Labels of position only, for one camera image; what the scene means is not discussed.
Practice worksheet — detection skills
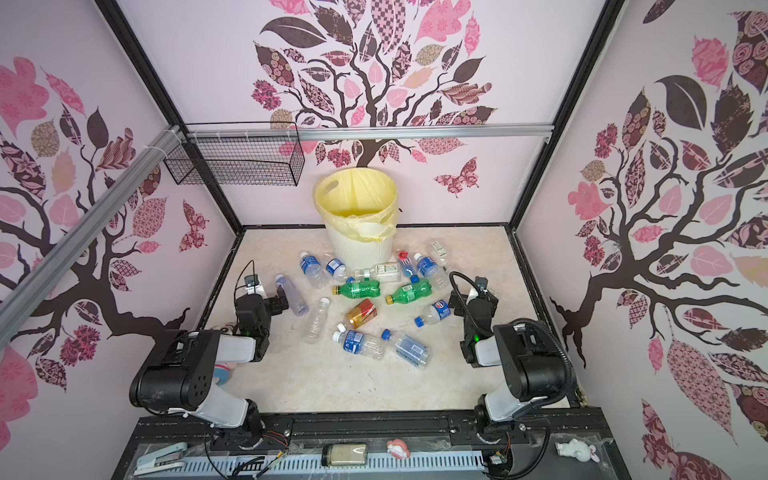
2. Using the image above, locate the small blue label bottle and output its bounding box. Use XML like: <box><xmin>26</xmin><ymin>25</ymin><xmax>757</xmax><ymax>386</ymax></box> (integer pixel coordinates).
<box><xmin>300</xmin><ymin>251</ymin><xmax>328</xmax><ymax>289</ymax></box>

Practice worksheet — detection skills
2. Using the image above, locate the blue label bottle white cap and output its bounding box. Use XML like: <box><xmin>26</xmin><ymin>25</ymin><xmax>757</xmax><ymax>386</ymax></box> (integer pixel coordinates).
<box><xmin>332</xmin><ymin>327</ymin><xmax>386</xmax><ymax>360</ymax></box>

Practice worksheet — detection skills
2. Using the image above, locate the clear bottle green white label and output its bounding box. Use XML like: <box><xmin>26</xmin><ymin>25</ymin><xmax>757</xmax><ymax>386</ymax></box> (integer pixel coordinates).
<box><xmin>353</xmin><ymin>262</ymin><xmax>402</xmax><ymax>283</ymax></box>

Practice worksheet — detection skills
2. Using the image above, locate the white plush toy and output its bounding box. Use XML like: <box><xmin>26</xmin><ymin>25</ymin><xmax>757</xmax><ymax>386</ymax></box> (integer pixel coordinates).
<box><xmin>555</xmin><ymin>439</ymin><xmax>600</xmax><ymax>463</ymax></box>

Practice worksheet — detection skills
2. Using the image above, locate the beige rectangular box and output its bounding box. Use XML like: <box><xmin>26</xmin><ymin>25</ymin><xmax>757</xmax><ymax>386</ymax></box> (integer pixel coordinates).
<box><xmin>321</xmin><ymin>443</ymin><xmax>368</xmax><ymax>467</ymax></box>

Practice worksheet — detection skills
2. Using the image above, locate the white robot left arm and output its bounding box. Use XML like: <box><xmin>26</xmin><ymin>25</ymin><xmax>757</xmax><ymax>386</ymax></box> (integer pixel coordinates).
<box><xmin>129</xmin><ymin>289</ymin><xmax>289</xmax><ymax>440</ymax></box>

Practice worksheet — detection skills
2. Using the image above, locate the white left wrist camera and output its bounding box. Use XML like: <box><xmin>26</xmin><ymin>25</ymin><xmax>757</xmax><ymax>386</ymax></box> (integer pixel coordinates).
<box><xmin>244</xmin><ymin>274</ymin><xmax>266</xmax><ymax>298</ymax></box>

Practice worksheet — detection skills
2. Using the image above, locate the left green soda bottle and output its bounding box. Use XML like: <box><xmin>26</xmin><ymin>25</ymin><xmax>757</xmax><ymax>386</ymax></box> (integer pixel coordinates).
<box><xmin>332</xmin><ymin>280</ymin><xmax>381</xmax><ymax>299</ymax></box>

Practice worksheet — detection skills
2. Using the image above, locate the green soda bottle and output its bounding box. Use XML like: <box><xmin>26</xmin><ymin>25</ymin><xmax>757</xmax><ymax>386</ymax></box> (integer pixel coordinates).
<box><xmin>332</xmin><ymin>280</ymin><xmax>381</xmax><ymax>299</ymax></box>
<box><xmin>385</xmin><ymin>279</ymin><xmax>432</xmax><ymax>305</ymax></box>

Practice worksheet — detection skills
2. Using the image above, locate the clear unlabelled bottle white cap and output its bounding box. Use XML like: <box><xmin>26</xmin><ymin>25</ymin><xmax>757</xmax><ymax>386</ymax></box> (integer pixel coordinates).
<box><xmin>301</xmin><ymin>297</ymin><xmax>331</xmax><ymax>344</ymax></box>

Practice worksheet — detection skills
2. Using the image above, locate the white bin with yellow bag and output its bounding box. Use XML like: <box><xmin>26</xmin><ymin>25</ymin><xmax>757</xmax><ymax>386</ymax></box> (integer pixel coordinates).
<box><xmin>313</xmin><ymin>168</ymin><xmax>399</xmax><ymax>269</ymax></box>

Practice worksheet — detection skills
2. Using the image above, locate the blue label bottle lower right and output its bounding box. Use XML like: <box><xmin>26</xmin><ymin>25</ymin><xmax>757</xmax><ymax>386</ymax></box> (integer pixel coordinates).
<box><xmin>381</xmin><ymin>329</ymin><xmax>431</xmax><ymax>369</ymax></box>

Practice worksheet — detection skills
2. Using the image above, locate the white stapler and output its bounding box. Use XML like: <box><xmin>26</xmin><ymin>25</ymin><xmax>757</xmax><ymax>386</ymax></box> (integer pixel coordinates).
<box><xmin>133</xmin><ymin>442</ymin><xmax>188</xmax><ymax>476</ymax></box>

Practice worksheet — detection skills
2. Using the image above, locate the pink white small toy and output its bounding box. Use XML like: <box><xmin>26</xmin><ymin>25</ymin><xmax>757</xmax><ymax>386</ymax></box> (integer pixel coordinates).
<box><xmin>386</xmin><ymin>439</ymin><xmax>411</xmax><ymax>460</ymax></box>

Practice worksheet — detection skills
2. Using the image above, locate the pepsi label small bottle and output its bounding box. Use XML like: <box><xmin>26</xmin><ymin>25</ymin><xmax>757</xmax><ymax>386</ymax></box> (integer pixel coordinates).
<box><xmin>414</xmin><ymin>300</ymin><xmax>452</xmax><ymax>328</ymax></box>

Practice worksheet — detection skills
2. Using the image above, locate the large clear purple-tint bottle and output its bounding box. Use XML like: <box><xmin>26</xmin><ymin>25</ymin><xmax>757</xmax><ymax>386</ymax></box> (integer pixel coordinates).
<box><xmin>275</xmin><ymin>273</ymin><xmax>309</xmax><ymax>317</ymax></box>

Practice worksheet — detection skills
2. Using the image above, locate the right green soda bottle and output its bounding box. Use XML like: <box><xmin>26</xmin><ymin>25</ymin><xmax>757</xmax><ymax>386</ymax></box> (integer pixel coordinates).
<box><xmin>385</xmin><ymin>279</ymin><xmax>432</xmax><ymax>305</ymax></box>

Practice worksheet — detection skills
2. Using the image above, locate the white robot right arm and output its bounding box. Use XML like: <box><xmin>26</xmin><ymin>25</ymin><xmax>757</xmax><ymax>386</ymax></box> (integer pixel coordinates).
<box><xmin>449</xmin><ymin>292</ymin><xmax>576</xmax><ymax>435</ymax></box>

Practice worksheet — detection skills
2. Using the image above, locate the small clear green label bottle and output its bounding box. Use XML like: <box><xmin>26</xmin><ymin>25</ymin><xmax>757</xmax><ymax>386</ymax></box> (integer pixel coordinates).
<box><xmin>429</xmin><ymin>239</ymin><xmax>449</xmax><ymax>263</ymax></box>

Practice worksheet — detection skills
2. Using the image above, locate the black wire basket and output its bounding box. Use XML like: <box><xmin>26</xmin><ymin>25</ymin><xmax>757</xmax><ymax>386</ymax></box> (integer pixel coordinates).
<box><xmin>164</xmin><ymin>120</ymin><xmax>305</xmax><ymax>187</ymax></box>

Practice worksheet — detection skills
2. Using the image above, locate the red yellow label bottle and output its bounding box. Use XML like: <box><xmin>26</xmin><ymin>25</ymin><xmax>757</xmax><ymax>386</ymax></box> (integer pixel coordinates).
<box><xmin>343</xmin><ymin>298</ymin><xmax>378</xmax><ymax>330</ymax></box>

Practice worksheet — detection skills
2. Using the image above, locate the striped plush doll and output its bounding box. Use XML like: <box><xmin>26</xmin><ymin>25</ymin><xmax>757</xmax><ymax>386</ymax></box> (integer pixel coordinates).
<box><xmin>213</xmin><ymin>363</ymin><xmax>232</xmax><ymax>386</ymax></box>

